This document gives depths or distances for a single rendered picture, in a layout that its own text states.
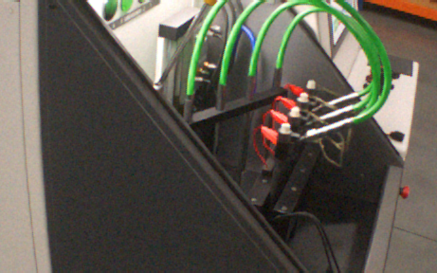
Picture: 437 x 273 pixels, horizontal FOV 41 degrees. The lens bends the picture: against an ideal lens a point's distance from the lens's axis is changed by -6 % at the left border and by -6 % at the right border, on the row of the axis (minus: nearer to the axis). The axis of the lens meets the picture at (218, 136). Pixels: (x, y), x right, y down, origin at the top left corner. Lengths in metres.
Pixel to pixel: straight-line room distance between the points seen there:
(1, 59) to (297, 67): 0.76
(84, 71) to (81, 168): 0.16
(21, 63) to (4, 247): 0.40
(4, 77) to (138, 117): 0.24
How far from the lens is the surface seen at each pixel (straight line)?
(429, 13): 6.34
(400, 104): 1.81
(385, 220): 1.32
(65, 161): 0.97
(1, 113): 1.02
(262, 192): 1.27
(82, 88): 0.89
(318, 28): 1.51
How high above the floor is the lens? 1.68
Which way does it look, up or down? 29 degrees down
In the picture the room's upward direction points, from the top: 6 degrees clockwise
